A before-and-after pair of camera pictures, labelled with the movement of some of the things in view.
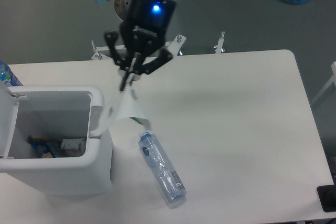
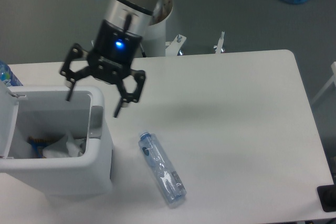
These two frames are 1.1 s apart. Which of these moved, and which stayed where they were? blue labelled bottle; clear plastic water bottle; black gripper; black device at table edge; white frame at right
Moved: black gripper
Stayed: black device at table edge; blue labelled bottle; clear plastic water bottle; white frame at right
